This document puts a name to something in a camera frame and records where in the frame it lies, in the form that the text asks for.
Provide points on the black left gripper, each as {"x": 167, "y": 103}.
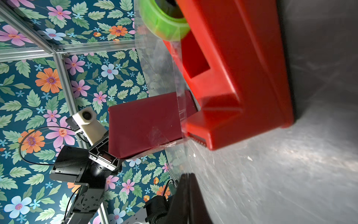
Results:
{"x": 103, "y": 163}

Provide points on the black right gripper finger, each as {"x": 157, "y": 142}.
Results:
{"x": 188, "y": 206}

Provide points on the maroon wrapping paper sheet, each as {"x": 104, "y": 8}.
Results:
{"x": 145, "y": 124}

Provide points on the red tape dispenser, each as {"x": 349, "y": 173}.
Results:
{"x": 231, "y": 55}

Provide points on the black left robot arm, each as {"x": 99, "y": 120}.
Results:
{"x": 89, "y": 169}

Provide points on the clear tape piece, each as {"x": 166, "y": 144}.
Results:
{"x": 163, "y": 76}

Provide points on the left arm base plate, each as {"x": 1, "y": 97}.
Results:
{"x": 157, "y": 209}

